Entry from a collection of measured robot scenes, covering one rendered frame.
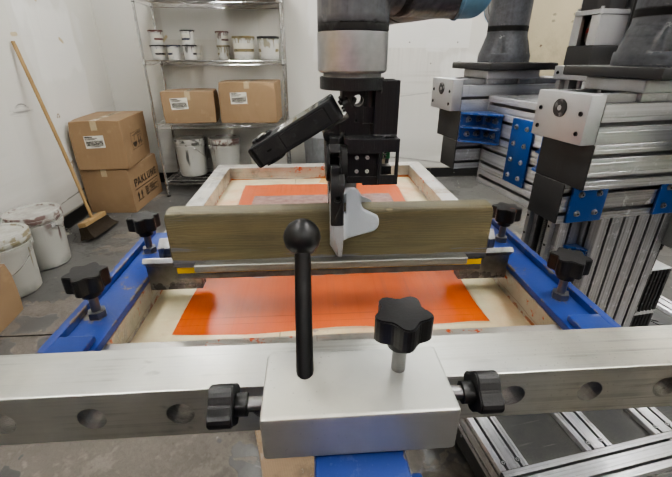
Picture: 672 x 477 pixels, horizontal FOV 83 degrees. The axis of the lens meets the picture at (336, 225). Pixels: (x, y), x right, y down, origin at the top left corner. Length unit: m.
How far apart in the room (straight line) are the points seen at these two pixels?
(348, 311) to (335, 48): 0.33
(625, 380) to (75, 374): 0.46
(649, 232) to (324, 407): 1.26
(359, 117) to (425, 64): 3.90
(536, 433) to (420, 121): 3.46
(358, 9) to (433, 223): 0.26
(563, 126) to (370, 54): 0.54
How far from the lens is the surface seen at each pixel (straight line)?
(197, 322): 0.55
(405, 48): 4.28
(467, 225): 0.51
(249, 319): 0.54
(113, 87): 4.60
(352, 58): 0.41
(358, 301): 0.56
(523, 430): 1.47
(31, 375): 0.41
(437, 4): 0.47
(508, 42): 1.33
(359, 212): 0.45
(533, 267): 0.61
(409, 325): 0.25
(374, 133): 0.44
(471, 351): 0.37
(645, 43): 0.96
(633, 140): 0.93
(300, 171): 1.10
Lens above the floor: 1.28
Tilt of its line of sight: 24 degrees down
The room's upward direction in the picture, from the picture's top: straight up
